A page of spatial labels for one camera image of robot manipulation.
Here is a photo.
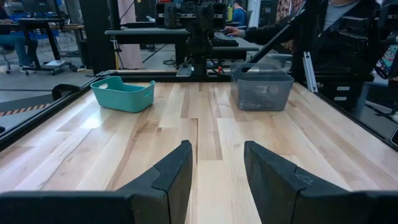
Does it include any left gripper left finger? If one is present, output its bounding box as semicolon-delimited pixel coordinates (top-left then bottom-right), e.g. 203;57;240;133
0;139;193;224

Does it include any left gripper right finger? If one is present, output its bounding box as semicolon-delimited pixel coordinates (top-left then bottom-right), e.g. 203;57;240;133
244;140;398;224

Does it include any keyboard with coloured keys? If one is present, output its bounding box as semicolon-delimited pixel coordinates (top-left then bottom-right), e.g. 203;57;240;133
214;32;239;47

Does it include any person's hand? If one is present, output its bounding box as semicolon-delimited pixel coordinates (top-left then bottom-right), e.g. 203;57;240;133
224;26;246;37

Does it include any person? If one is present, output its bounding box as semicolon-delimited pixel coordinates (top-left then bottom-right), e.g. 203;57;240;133
0;7;39;68
224;0;385;82
231;0;250;26

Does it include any grey side desk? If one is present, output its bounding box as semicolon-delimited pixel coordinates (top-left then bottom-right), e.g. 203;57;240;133
104;27;261;62

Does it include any black diagonal strut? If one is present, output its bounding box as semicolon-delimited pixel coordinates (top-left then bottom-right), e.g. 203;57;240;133
248;12;300;65

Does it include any grey translucent plastic basket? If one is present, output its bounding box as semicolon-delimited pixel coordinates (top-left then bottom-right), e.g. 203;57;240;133
229;62;295;112

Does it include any teal plastic basket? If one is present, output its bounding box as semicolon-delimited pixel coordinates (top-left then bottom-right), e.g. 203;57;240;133
90;76;155;113

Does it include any white aluminium extrusion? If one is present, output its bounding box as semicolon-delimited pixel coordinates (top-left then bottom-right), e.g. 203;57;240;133
303;51;318;93

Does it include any black drawer cabinet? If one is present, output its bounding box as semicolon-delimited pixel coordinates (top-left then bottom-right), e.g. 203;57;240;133
317;71;376;110

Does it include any dark work table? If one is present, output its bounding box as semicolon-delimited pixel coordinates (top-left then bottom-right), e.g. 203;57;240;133
17;17;85;75

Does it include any black frame bracket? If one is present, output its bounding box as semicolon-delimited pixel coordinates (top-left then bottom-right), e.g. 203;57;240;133
51;83;82;102

